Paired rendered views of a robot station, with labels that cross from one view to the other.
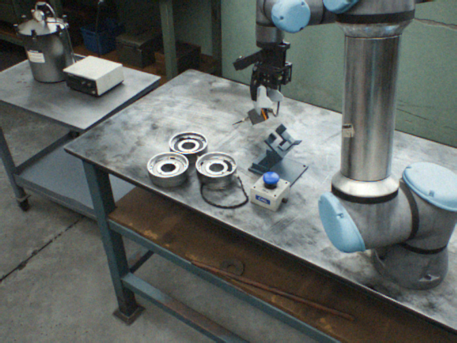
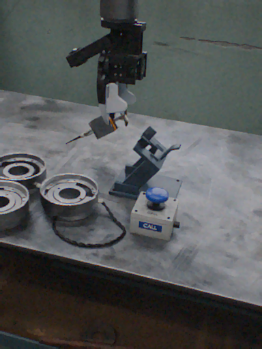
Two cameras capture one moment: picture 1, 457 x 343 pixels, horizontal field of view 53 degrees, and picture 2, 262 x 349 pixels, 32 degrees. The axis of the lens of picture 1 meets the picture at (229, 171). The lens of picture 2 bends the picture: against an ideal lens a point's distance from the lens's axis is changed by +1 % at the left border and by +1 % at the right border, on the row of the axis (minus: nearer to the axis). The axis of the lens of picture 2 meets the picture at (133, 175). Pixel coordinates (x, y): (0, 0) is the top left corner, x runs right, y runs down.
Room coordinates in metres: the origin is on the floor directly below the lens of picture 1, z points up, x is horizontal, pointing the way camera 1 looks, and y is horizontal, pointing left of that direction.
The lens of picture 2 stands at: (0.27, 0.17, 1.29)
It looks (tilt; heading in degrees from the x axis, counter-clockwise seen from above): 31 degrees down; 339
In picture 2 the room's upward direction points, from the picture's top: 5 degrees clockwise
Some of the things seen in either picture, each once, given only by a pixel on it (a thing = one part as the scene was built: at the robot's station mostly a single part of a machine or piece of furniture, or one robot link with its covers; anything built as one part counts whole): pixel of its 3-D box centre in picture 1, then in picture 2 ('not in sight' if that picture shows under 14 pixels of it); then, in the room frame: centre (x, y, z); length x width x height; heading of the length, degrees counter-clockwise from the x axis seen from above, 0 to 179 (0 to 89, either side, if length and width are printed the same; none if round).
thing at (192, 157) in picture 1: (188, 148); (18, 174); (1.04, 0.11, 0.82); 0.10 x 0.10 x 0.04
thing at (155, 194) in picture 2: (271, 183); (155, 203); (0.85, -0.10, 0.85); 0.04 x 0.04 x 0.05
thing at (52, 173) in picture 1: (81, 149); not in sight; (1.72, 0.67, 0.34); 0.67 x 0.46 x 0.68; 60
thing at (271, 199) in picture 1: (272, 192); (157, 215); (0.85, -0.10, 0.82); 0.08 x 0.07 x 0.05; 56
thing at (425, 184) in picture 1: (425, 203); not in sight; (0.65, -0.37, 0.97); 0.13 x 0.12 x 0.14; 105
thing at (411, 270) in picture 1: (413, 244); not in sight; (0.65, -0.38, 0.85); 0.15 x 0.15 x 0.10
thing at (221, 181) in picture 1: (216, 170); (69, 197); (0.94, 0.03, 0.82); 0.10 x 0.10 x 0.04
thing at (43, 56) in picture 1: (64, 45); not in sight; (1.73, 0.64, 0.83); 0.41 x 0.19 x 0.30; 60
